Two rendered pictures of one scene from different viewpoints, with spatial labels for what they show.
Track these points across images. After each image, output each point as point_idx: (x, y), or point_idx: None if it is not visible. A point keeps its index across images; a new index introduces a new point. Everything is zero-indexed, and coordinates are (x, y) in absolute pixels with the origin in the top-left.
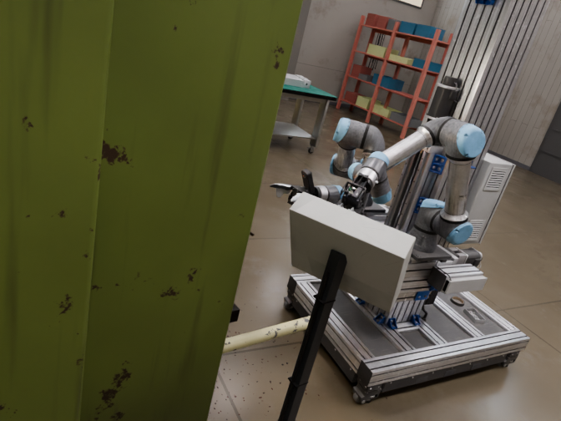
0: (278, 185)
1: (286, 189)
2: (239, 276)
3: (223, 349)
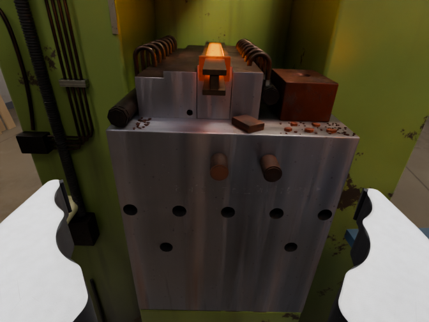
0: (369, 214)
1: (331, 310)
2: (2, 73)
3: (41, 181)
